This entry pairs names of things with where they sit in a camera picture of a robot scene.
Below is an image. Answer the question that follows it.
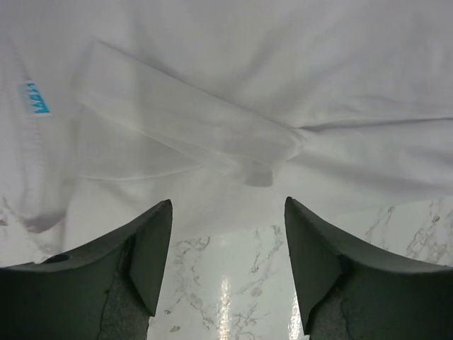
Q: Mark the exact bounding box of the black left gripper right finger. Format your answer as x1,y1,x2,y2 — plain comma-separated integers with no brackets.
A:
285,198,452,339

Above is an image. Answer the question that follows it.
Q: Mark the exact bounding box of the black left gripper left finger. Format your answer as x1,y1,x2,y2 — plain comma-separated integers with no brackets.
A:
1,200,173,339

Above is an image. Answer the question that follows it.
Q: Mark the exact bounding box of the white t shirt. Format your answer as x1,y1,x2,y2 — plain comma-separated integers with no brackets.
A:
1,1,452,262

